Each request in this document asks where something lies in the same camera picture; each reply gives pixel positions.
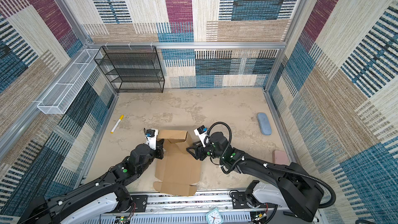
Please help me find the blue-grey glasses case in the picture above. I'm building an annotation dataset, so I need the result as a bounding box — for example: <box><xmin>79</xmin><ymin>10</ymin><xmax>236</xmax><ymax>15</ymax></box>
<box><xmin>257</xmin><ymin>113</ymin><xmax>272</xmax><ymax>136</ymax></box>

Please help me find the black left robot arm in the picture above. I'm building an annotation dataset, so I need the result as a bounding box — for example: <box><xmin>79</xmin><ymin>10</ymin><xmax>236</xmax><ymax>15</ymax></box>
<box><xmin>18</xmin><ymin>140</ymin><xmax>164</xmax><ymax>224</ymax></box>

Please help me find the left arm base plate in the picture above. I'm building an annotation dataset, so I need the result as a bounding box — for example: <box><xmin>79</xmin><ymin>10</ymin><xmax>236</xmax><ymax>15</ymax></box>
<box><xmin>126</xmin><ymin>195</ymin><xmax>148</xmax><ymax>214</ymax></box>

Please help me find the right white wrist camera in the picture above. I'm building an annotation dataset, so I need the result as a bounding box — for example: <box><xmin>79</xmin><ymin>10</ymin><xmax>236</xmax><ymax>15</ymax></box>
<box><xmin>194</xmin><ymin>125</ymin><xmax>208</xmax><ymax>147</ymax></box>

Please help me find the pink flat case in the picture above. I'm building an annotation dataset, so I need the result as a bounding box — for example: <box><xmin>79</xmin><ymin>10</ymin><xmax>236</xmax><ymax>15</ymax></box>
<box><xmin>273</xmin><ymin>150</ymin><xmax>291</xmax><ymax>166</ymax></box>

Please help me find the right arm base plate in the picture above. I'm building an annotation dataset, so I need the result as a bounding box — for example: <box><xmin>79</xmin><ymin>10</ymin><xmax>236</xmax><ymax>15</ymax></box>
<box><xmin>229</xmin><ymin>190</ymin><xmax>261</xmax><ymax>209</ymax></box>

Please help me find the black wire shelf rack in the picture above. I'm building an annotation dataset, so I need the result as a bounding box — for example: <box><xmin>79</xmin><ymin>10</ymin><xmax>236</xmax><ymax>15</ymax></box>
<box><xmin>94</xmin><ymin>46</ymin><xmax>165</xmax><ymax>93</ymax></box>

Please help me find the yellow-capped white marker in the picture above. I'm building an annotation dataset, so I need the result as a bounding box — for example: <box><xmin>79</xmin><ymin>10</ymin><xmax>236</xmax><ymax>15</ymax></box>
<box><xmin>110</xmin><ymin>115</ymin><xmax>124</xmax><ymax>134</ymax></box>

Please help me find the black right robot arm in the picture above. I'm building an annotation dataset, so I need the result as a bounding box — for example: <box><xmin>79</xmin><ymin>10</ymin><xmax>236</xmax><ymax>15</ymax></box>
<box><xmin>186</xmin><ymin>132</ymin><xmax>324</xmax><ymax>222</ymax></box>

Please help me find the brown cardboard box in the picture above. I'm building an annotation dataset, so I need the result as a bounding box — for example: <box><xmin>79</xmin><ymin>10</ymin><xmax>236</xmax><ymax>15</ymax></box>
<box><xmin>153</xmin><ymin>130</ymin><xmax>202</xmax><ymax>197</ymax></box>

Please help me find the black corrugated cable conduit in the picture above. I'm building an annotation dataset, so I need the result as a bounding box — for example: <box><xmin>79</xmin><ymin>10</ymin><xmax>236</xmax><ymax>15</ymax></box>
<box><xmin>203</xmin><ymin>122</ymin><xmax>337</xmax><ymax>209</ymax></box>

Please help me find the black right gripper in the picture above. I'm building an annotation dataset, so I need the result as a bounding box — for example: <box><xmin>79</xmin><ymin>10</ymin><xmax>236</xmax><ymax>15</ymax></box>
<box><xmin>186</xmin><ymin>139</ymin><xmax>224</xmax><ymax>161</ymax></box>

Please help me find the small teal alarm clock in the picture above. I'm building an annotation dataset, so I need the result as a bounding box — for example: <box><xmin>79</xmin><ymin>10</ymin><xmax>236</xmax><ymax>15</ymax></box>
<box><xmin>206</xmin><ymin>208</ymin><xmax>224</xmax><ymax>224</ymax></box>

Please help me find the white wire mesh basket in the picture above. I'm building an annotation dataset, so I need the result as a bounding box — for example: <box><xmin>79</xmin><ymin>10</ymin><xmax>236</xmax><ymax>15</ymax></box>
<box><xmin>37</xmin><ymin>49</ymin><xmax>98</xmax><ymax>115</ymax></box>

